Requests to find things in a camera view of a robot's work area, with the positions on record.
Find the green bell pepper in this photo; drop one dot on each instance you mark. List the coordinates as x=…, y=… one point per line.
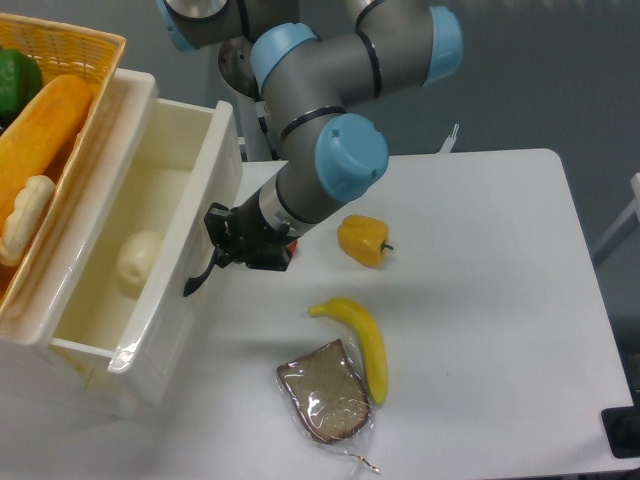
x=21, y=81

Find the yellow banana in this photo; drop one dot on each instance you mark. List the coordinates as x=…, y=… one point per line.
x=373, y=352

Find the wrapped brown bread slice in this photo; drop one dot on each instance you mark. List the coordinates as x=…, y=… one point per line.
x=330, y=403

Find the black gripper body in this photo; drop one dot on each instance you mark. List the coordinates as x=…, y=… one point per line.
x=255, y=242

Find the white top drawer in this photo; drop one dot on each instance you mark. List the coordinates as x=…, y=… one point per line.
x=127, y=320

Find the yellow bell pepper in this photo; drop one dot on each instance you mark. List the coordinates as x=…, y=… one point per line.
x=364, y=239

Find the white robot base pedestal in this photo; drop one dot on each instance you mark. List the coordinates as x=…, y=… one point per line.
x=261, y=142

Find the orange baguette loaf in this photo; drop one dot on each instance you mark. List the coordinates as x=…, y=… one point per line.
x=50, y=120

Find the white drawer cabinet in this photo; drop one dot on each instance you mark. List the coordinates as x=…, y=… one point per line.
x=34, y=363

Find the cream white pastry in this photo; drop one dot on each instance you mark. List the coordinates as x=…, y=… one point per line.
x=20, y=226

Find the black device at edge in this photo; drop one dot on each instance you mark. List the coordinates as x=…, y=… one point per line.
x=622, y=431

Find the white pear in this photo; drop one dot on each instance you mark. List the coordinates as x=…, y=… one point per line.
x=136, y=259

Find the red bell pepper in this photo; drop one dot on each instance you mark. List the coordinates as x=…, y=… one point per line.
x=292, y=247

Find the yellow wicker basket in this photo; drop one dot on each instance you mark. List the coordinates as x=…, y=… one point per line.
x=59, y=49

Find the white frame at right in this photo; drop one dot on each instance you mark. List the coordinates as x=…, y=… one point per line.
x=626, y=223

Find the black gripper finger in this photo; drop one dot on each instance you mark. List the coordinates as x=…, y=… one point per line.
x=216, y=225
x=227, y=253

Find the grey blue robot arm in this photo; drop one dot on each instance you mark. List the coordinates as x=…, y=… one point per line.
x=310, y=84

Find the black top drawer handle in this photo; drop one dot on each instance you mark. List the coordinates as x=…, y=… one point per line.
x=194, y=283

